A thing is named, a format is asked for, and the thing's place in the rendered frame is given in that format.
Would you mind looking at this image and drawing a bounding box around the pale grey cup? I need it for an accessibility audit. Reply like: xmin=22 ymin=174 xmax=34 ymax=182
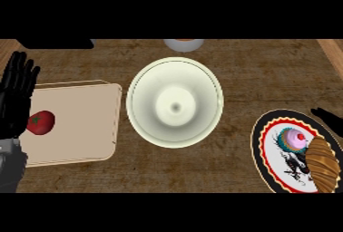
xmin=163 ymin=38 xmax=206 ymax=53

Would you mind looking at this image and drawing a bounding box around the black red patterned plate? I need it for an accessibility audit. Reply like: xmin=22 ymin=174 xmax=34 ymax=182
xmin=250 ymin=109 xmax=343 ymax=194

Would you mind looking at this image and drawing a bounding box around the cream white bowl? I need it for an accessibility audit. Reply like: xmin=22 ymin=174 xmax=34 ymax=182
xmin=126 ymin=56 xmax=225 ymax=150

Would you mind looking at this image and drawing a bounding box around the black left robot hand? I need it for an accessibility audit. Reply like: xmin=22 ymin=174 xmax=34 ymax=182
xmin=0 ymin=51 xmax=42 ymax=140

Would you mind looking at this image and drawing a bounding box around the beige cutting board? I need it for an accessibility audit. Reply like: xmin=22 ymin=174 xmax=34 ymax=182
xmin=18 ymin=79 xmax=123 ymax=169

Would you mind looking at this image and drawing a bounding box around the brown croissant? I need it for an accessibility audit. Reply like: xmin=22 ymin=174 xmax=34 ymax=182
xmin=305 ymin=135 xmax=342 ymax=194

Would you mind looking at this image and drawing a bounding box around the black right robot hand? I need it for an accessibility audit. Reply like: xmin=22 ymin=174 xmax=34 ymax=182
xmin=309 ymin=107 xmax=343 ymax=138

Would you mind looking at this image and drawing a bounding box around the pink frosted cupcake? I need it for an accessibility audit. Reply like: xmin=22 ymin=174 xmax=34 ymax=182
xmin=277 ymin=127 xmax=311 ymax=155

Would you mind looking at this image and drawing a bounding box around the red tomato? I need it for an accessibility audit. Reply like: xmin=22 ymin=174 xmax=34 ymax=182
xmin=25 ymin=110 xmax=56 ymax=136

